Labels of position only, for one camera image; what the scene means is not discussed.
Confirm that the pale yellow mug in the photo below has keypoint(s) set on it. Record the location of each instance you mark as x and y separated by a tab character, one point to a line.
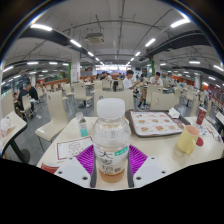
186	140

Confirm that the person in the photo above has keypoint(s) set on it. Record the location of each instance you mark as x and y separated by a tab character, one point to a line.
32	91
128	81
155	79
22	96

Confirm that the ceiling air conditioner unit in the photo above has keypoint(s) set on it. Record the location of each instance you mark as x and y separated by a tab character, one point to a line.
94	38

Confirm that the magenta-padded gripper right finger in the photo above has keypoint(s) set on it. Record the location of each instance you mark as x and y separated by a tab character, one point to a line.
137	160

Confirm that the ceiling lights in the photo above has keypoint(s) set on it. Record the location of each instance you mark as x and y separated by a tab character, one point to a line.
180	22

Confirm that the colourful printed leaflet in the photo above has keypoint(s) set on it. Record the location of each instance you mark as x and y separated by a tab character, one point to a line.
209	131

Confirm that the crumpled white napkin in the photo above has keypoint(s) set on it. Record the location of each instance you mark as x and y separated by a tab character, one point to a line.
173	113

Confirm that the small bottle teal label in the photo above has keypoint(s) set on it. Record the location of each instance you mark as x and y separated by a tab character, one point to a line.
82	125

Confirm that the beige dining chairs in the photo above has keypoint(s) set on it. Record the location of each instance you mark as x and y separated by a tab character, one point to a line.
56	110

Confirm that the clear tea bottle white cap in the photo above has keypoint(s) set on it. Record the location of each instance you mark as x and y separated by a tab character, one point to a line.
111	140

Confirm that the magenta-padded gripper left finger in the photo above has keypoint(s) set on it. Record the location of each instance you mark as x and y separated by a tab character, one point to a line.
86	160

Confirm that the white printed card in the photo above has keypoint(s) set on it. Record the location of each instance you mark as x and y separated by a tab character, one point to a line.
71	147

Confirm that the neighbouring beige table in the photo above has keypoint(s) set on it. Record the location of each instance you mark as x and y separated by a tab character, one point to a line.
220	117
18	121

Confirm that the red paper cup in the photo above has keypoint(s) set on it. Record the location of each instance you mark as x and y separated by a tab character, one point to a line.
201	116

